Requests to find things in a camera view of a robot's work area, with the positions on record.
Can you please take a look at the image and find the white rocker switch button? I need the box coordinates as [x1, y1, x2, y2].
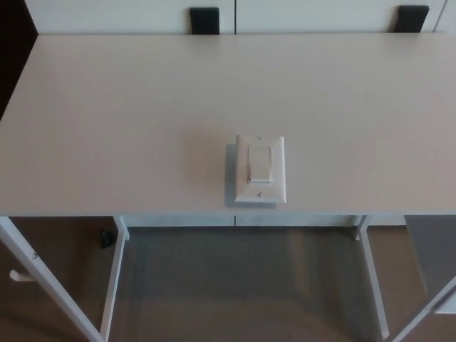
[247, 145, 274, 185]

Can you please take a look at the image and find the white table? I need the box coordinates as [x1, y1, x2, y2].
[27, 0, 456, 227]

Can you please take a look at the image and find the white peg on table leg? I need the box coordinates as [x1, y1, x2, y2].
[9, 270, 36, 284]

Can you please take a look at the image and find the white plastic hanging piece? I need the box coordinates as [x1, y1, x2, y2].
[432, 301, 456, 315]

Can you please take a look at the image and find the white switch base plate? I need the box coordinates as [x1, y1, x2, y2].
[223, 143, 277, 207]

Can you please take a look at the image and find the white light switch wall plate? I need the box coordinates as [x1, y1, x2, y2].
[234, 134, 289, 204]

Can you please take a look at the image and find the black cabinet handle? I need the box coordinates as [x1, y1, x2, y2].
[394, 5, 430, 33]
[189, 6, 220, 36]

